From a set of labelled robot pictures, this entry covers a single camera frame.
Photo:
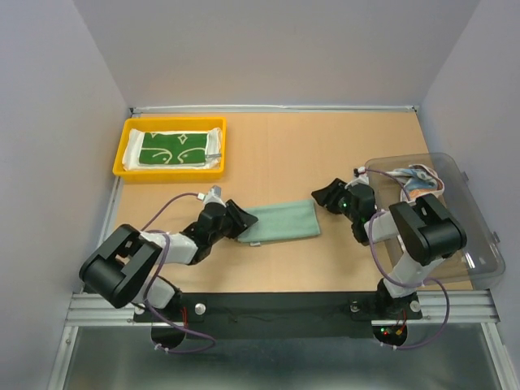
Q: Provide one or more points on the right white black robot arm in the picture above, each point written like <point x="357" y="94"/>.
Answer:
<point x="430" y="234"/>

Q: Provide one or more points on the yellow plastic tray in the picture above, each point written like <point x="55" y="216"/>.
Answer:
<point x="154" y="124"/>

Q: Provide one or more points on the aluminium rail back edge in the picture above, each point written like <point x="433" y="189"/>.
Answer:
<point x="266" y="108"/>

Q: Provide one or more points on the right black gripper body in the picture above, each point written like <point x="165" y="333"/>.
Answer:
<point x="352" y="214"/>

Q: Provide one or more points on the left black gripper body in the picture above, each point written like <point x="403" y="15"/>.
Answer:
<point x="215" y="236"/>

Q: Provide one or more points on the aluminium frame rail front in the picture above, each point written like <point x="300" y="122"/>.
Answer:
<point x="91" y="310"/>

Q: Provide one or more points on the clear plastic storage bin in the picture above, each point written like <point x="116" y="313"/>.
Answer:
<point x="480" y="264"/>

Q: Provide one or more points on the orange and green printed towel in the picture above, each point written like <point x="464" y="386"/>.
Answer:
<point x="418" y="180"/>

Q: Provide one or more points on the light teal towel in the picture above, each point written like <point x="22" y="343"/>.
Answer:
<point x="286" y="221"/>

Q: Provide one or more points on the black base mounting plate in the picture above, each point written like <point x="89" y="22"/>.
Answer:
<point x="222" y="327"/>

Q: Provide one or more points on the white terry towel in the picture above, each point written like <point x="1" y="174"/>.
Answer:
<point x="213" y="151"/>

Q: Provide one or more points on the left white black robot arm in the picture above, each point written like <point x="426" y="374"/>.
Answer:
<point x="119" y="269"/>

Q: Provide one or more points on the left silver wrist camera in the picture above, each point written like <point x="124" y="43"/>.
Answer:
<point x="212" y="196"/>

